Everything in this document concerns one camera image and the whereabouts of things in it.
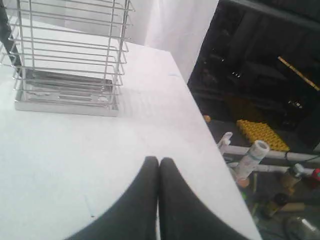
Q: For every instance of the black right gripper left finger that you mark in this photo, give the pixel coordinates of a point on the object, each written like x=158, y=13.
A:
x=133, y=215

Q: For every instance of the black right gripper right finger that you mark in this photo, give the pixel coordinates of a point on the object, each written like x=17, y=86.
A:
x=182, y=215

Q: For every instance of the yellow plastic grid crate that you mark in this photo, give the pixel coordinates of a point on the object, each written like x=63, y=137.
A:
x=254, y=131

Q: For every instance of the red small object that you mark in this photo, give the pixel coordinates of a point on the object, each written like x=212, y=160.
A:
x=315, y=178

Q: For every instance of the white pipe frame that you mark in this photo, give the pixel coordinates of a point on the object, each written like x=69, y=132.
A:
x=279, y=158

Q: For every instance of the wire metal utensil holder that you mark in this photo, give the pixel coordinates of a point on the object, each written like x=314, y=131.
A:
x=41, y=91

